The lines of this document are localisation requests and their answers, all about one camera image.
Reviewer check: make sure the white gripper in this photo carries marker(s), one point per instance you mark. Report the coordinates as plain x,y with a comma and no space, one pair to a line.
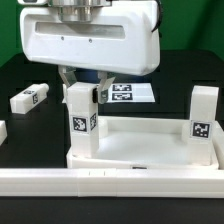
119,38

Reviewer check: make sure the white desk top tray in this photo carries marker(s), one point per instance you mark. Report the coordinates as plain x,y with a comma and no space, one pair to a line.
141,143

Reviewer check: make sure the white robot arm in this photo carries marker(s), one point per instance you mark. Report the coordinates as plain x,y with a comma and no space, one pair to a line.
80,8

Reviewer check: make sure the white marker sheet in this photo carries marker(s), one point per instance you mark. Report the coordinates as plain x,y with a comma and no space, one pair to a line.
130,92

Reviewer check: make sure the white left fence block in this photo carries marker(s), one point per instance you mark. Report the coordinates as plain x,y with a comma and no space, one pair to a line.
3,132

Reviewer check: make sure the white fence block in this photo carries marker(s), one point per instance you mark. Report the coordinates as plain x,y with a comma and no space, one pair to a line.
3,132
218,142

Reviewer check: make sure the white front fence bar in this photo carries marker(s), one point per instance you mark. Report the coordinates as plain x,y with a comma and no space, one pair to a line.
112,183

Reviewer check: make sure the white right fence block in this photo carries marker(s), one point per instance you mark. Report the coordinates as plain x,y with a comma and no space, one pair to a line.
218,142

